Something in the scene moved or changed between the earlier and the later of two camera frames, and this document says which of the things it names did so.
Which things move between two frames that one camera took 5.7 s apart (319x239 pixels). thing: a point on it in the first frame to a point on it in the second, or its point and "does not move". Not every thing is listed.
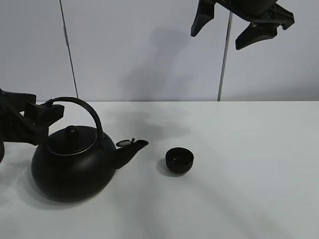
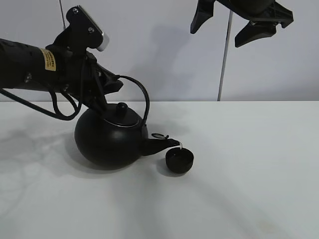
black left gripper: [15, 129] to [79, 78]
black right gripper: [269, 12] does not move
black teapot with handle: [79, 163] to [116, 139]
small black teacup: [179, 160] does not move
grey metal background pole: [225, 56] does not move
